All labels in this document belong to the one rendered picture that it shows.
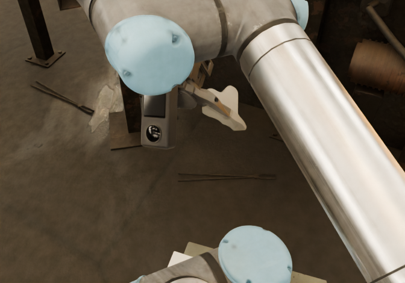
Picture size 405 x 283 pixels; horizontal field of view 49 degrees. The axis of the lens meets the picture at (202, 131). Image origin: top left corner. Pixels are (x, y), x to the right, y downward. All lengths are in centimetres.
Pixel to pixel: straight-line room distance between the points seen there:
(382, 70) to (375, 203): 92
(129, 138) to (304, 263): 77
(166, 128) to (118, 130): 114
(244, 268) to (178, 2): 40
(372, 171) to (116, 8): 27
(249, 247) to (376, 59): 72
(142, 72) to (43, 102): 155
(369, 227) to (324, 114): 10
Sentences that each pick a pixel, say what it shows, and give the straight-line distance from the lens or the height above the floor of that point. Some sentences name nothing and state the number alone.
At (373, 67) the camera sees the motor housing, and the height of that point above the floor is 50.
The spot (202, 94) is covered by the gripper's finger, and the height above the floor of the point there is 81.
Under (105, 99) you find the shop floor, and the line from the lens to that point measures 189.
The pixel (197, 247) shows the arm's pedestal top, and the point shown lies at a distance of 106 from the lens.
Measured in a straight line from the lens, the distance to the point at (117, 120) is 177.
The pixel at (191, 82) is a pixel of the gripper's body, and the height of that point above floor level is 82.
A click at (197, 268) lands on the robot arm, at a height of 60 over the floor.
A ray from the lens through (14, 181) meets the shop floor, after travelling 168.
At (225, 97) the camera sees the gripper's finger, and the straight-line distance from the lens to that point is 67.
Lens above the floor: 121
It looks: 45 degrees down
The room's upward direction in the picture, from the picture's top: straight up
